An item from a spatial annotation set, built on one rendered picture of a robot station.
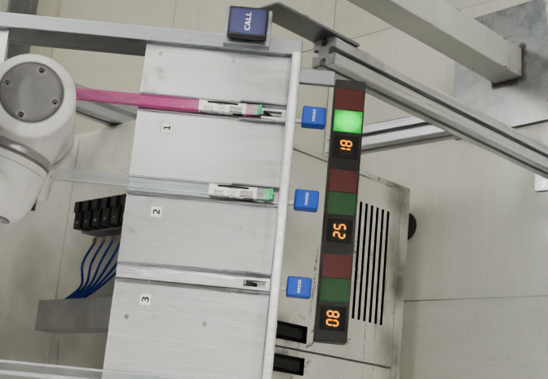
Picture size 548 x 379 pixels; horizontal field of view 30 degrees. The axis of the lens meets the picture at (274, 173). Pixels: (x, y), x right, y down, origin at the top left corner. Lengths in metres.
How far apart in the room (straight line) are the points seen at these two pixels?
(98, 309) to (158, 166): 0.39
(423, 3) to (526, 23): 0.32
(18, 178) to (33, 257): 0.89
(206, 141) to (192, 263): 0.16
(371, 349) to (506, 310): 0.25
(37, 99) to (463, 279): 1.15
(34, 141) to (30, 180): 0.04
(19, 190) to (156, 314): 0.32
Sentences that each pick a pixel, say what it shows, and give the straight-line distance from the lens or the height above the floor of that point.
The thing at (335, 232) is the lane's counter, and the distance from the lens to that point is 1.29.
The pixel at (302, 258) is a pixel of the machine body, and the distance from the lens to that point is 1.75.
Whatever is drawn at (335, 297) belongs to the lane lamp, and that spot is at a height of 0.66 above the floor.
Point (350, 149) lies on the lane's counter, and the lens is 1.32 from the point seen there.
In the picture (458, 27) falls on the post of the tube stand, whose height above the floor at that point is 0.22.
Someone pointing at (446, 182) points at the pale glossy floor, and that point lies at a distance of 2.04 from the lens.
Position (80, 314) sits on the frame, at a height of 0.66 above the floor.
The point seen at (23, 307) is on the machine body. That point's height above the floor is 0.62.
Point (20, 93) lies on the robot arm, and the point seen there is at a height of 1.13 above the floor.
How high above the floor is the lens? 1.60
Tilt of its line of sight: 42 degrees down
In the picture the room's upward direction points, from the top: 70 degrees counter-clockwise
